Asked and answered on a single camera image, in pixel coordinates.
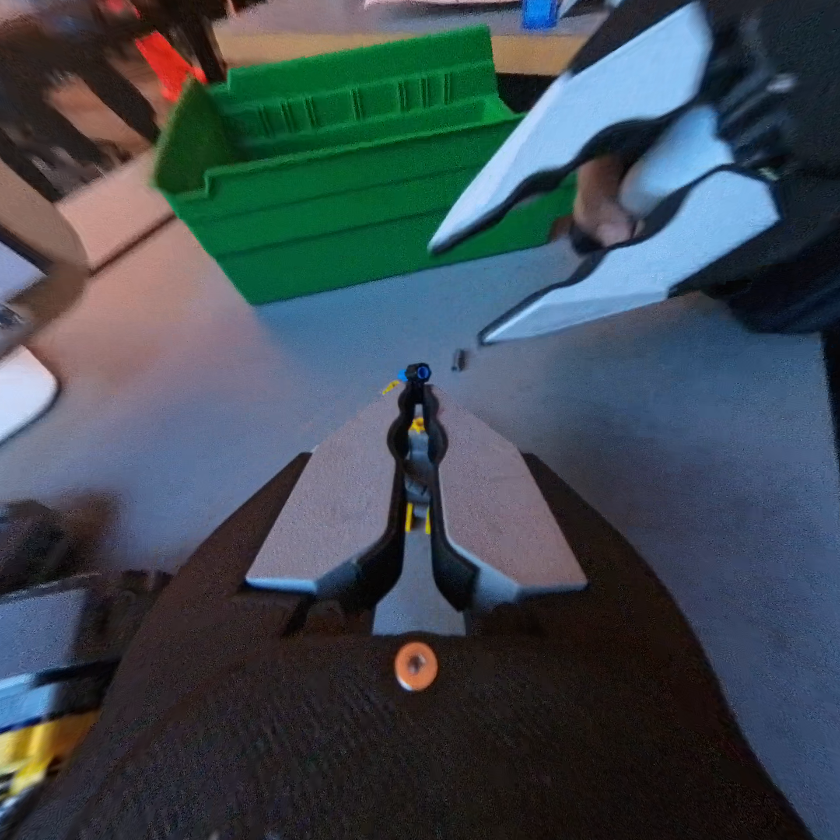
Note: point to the toy brick robot model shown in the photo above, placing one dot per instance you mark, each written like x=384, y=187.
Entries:
x=46, y=656

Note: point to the person's right hand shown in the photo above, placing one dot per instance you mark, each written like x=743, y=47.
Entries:
x=600, y=203

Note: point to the orange cone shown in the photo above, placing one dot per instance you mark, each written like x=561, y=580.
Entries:
x=167, y=59

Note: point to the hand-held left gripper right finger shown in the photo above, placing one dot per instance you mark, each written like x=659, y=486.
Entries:
x=505, y=518

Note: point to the small blue box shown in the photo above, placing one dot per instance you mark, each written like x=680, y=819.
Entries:
x=538, y=13

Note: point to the light grey curved piece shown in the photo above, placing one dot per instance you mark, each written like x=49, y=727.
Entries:
x=418, y=463

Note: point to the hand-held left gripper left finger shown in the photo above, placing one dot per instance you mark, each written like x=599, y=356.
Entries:
x=321, y=518

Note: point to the wooden instruction sheet board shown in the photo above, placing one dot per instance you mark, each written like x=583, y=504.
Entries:
x=33, y=275

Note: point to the grey desk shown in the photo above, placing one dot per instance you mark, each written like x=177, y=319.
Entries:
x=197, y=407

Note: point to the green plastic bin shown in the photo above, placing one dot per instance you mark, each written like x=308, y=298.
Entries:
x=328, y=216

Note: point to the black blue pin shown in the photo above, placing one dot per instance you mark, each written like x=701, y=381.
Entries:
x=417, y=375

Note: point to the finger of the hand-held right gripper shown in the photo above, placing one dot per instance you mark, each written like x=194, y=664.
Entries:
x=689, y=249
x=590, y=111

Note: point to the person's dark clothing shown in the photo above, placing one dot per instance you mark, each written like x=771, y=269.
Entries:
x=832, y=394

